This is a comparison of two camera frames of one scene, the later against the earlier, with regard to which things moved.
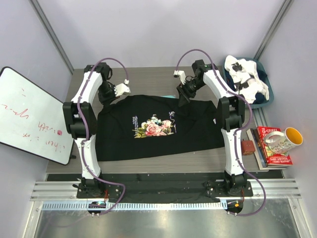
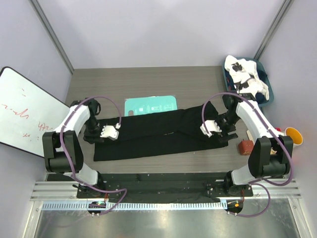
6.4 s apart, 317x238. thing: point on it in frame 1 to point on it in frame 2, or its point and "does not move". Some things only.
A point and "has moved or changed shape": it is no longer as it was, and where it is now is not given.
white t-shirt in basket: x=243 y=74 does not move
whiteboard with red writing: x=32 y=120 does not move
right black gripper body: x=191 y=87 to x=226 y=123
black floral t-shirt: x=144 y=125 has moved or changed shape
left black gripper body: x=106 y=92 to x=93 y=130
